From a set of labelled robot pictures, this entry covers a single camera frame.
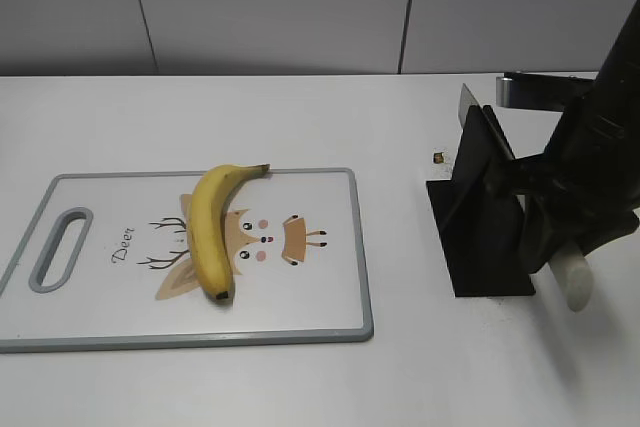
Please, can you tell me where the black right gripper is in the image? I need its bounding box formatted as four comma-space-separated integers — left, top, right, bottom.
484, 78, 639, 274

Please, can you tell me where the white-handled kitchen knife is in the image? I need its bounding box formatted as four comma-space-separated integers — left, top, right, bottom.
458, 83, 594, 312

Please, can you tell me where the yellow banana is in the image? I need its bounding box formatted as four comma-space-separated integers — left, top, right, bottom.
186, 164, 270, 301

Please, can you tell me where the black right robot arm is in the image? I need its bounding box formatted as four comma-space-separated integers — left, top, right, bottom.
485, 7, 639, 273

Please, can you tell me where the black knife stand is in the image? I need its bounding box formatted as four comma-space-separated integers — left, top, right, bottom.
426, 105, 535, 297

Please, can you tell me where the white deer cutting board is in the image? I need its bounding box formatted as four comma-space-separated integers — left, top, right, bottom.
1, 168, 373, 353

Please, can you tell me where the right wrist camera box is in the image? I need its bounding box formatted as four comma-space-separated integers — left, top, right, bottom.
496, 72, 593, 112

